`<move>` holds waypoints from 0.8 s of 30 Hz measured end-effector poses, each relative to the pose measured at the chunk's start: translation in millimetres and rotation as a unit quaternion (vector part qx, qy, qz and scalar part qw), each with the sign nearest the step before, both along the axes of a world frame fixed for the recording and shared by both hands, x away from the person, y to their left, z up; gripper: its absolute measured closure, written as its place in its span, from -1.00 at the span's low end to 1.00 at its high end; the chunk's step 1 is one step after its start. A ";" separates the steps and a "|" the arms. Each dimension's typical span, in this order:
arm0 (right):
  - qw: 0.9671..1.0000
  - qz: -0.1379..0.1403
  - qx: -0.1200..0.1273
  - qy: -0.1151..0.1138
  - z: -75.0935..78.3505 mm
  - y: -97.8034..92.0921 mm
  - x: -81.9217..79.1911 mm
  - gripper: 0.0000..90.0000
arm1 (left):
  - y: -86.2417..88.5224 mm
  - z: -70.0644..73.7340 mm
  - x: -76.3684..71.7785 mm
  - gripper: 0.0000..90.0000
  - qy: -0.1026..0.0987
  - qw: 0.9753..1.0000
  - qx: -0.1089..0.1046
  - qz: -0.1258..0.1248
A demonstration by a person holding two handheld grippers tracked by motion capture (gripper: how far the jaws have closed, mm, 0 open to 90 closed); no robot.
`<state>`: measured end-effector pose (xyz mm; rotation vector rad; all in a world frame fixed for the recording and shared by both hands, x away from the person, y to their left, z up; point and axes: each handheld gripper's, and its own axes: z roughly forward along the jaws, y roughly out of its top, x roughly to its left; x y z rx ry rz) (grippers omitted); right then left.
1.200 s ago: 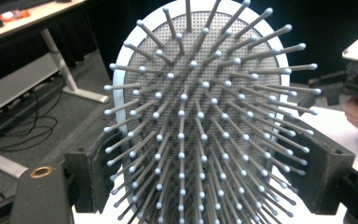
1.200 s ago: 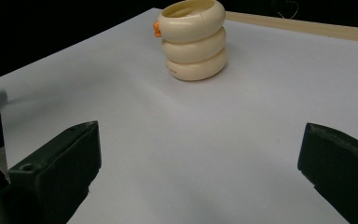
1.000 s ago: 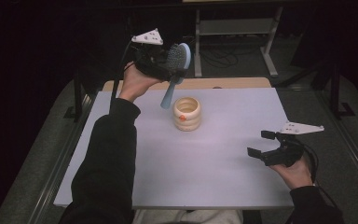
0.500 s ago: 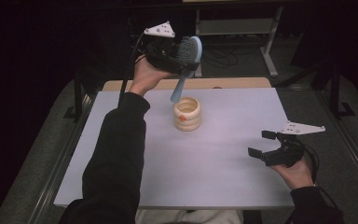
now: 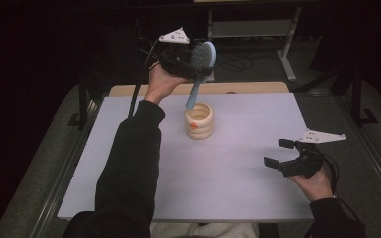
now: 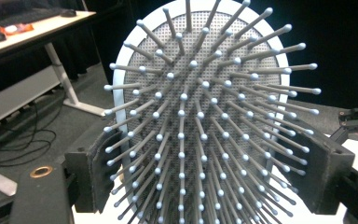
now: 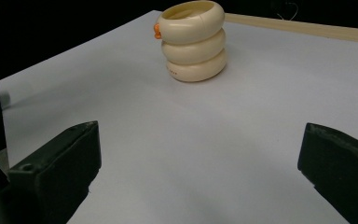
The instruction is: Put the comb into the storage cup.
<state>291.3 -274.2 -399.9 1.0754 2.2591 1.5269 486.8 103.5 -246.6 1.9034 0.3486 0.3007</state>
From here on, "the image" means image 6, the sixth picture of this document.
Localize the black floor cables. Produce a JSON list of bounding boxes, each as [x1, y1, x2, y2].
[[0, 101, 58, 167]]

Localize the black keyboard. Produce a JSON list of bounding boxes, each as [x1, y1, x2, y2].
[[0, 7, 63, 28]]

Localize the black computer mouse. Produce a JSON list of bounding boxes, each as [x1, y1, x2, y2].
[[60, 8, 77, 19]]

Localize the white-legged desk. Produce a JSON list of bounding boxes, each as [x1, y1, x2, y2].
[[0, 10, 107, 198]]

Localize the orange packet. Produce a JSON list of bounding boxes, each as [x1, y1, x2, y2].
[[0, 22, 35, 36]]

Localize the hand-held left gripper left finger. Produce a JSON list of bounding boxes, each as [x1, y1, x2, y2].
[[64, 130, 124, 216]]

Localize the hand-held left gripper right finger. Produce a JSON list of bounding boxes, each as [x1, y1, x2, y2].
[[276, 119, 356, 216]]

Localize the light blue hairbrush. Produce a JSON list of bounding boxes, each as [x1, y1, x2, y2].
[[103, 0, 323, 224]]

